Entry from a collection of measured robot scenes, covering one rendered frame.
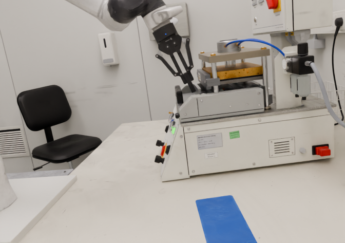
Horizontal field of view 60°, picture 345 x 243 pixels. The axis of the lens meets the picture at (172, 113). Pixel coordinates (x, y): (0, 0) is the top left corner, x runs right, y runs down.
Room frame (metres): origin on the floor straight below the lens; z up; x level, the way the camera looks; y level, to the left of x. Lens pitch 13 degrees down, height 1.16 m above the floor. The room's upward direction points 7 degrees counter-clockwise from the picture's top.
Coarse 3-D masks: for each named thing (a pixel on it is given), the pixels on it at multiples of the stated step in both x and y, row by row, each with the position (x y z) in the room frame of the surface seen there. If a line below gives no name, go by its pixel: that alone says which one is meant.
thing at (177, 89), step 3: (177, 87) 1.03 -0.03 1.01; (177, 90) 0.96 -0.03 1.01; (180, 90) 0.95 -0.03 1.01; (177, 93) 0.94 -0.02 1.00; (180, 93) 0.94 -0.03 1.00; (177, 96) 0.94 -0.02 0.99; (180, 96) 0.94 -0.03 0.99; (177, 99) 0.94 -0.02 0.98; (180, 99) 0.94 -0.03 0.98; (177, 102) 0.94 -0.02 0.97; (180, 102) 0.94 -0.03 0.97; (183, 102) 0.94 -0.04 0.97
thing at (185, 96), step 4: (196, 84) 1.04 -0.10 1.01; (196, 88) 0.99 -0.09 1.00; (200, 88) 0.94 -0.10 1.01; (196, 92) 1.01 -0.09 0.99; (200, 92) 0.94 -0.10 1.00; (204, 92) 1.08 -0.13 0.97; (184, 96) 1.06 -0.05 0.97; (188, 96) 1.05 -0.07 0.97; (272, 96) 0.91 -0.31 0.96; (176, 100) 1.07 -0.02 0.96; (184, 100) 0.99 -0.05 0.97; (272, 100) 0.91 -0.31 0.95; (180, 104) 0.93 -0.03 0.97
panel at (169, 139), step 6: (174, 108) 1.15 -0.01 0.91; (174, 120) 1.00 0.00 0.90; (168, 126) 1.13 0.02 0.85; (168, 132) 1.07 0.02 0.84; (174, 132) 0.88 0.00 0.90; (168, 138) 1.01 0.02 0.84; (174, 138) 0.87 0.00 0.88; (168, 144) 0.95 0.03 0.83; (168, 150) 0.88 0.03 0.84; (162, 156) 1.00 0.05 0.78; (168, 156) 0.87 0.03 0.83; (162, 168) 0.90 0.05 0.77; (162, 174) 0.87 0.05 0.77
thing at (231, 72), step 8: (232, 64) 1.00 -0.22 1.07; (240, 64) 1.05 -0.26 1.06; (248, 64) 1.02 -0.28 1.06; (256, 64) 0.99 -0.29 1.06; (208, 72) 0.95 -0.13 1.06; (224, 72) 0.91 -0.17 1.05; (232, 72) 0.91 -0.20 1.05; (240, 72) 0.91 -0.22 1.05; (248, 72) 0.90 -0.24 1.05; (256, 72) 0.91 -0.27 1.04; (224, 80) 0.92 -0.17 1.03; (232, 80) 0.91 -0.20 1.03; (240, 80) 0.91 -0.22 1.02; (248, 80) 0.91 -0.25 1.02
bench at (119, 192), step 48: (144, 144) 1.24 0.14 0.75; (336, 144) 0.97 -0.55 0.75; (96, 192) 0.84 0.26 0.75; (144, 192) 0.80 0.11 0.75; (192, 192) 0.76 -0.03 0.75; (240, 192) 0.73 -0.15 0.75; (288, 192) 0.70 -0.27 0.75; (336, 192) 0.67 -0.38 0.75; (48, 240) 0.62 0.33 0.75; (96, 240) 0.60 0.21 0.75; (144, 240) 0.58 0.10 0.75; (192, 240) 0.56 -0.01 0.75; (288, 240) 0.52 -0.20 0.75; (336, 240) 0.50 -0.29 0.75
